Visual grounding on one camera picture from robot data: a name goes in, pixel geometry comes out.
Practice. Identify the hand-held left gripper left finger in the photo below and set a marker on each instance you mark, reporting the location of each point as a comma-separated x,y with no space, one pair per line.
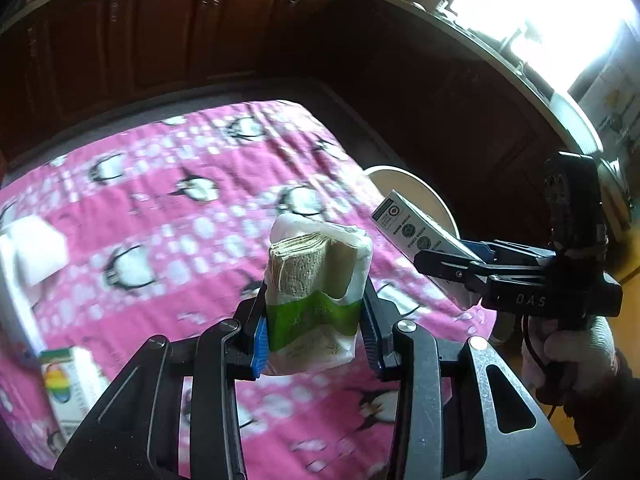
260,350

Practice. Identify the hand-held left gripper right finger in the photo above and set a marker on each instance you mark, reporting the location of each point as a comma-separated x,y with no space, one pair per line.
372,345

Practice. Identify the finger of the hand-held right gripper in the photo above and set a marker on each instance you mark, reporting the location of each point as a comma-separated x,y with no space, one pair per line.
477,250
450,267

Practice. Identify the green white icon carton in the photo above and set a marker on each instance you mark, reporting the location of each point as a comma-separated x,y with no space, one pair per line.
415,225

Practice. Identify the green white tissue pack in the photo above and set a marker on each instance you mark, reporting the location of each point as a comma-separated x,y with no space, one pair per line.
310,320

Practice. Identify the cream plastic bucket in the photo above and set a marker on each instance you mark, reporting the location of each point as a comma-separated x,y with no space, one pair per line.
410,182

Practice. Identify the white box rainbow label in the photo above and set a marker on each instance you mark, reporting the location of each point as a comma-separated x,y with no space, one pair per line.
70,385

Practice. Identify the white foam block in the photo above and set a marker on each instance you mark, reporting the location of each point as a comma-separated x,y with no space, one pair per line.
35,245

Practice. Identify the person's right forearm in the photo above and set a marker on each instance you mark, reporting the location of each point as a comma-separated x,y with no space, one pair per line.
617,405

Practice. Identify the person's right hand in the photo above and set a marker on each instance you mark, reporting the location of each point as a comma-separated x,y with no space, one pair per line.
585,355

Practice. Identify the pink penguin print blanket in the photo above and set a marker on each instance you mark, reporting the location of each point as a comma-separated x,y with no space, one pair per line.
175,240

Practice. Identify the kitchen window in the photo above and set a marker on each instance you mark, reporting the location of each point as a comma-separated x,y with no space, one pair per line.
540,5

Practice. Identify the wooden lower cabinets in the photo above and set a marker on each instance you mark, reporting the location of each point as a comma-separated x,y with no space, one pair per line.
200,35

